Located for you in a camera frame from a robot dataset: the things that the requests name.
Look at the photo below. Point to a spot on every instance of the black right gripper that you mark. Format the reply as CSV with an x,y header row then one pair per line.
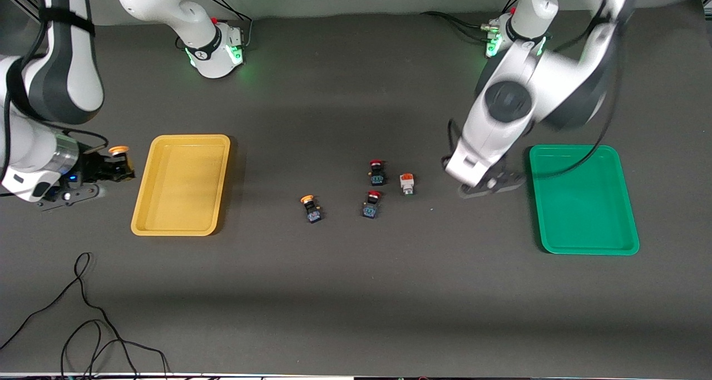
x,y
95,167

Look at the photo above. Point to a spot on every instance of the yellow mushroom push button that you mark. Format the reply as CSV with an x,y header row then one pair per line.
x,y
311,208
118,150

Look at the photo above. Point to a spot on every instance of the orange square push button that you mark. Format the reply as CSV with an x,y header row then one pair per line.
x,y
406,184

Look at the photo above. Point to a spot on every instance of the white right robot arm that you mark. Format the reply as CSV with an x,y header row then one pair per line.
x,y
67,79

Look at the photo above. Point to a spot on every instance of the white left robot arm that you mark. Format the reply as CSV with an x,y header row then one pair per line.
x,y
562,74

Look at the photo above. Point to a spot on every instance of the yellow plastic tray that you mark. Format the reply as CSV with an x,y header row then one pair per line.
x,y
183,185

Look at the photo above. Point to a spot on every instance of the green plastic tray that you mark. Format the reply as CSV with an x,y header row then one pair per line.
x,y
581,213

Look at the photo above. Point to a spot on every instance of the red mushroom push button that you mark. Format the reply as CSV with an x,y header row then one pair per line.
x,y
371,205
376,173

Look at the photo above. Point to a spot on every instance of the dark grey table mat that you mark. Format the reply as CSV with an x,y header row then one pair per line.
x,y
356,291

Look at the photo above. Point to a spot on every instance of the aluminium frame rail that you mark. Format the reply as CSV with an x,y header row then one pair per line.
x,y
22,4

